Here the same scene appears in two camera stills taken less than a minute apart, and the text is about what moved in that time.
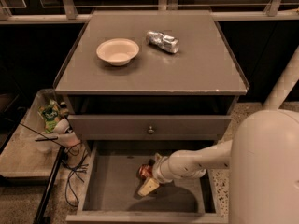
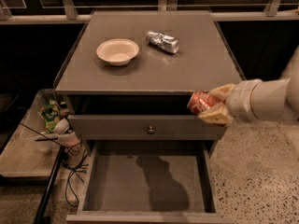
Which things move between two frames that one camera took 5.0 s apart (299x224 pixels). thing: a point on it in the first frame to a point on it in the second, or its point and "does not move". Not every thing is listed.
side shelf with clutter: [34, 149] does not move
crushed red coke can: [145, 171] to [201, 101]
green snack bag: [49, 114] does not move
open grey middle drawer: [106, 190] does not move
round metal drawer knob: [150, 131] does not move
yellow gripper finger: [149, 187] to [218, 116]
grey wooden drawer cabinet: [150, 76] does not move
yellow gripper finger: [157, 157] to [222, 91]
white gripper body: [160, 171] to [239, 101]
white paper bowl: [118, 51] does not move
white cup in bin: [62, 127] does not move
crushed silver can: [161, 40] does not move
